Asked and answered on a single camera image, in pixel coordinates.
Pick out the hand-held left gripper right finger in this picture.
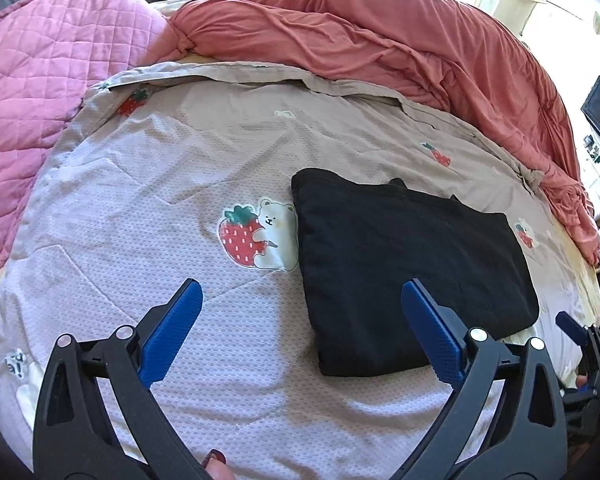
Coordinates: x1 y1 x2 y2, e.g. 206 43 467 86
387 279 568 480

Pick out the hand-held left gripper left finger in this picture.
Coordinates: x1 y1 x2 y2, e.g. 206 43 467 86
32 279 204 480

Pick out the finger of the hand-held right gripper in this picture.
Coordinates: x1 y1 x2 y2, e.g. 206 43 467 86
555 311 600 358

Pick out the black sweater with orange patches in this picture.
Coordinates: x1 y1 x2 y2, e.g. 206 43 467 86
291 167 540 377

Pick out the person's left hand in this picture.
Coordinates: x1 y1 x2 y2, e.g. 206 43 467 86
201 449 241 480

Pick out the white cabinet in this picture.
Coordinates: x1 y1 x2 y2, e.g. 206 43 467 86
577 130 600 213

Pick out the beige strawberry printed blanket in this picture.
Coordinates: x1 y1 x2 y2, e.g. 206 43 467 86
0 62 600 480

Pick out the salmon red duvet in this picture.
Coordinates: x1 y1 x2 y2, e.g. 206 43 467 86
167 0 600 266

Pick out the pink quilted blanket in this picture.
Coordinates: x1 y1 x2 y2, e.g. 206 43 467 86
0 0 173 291

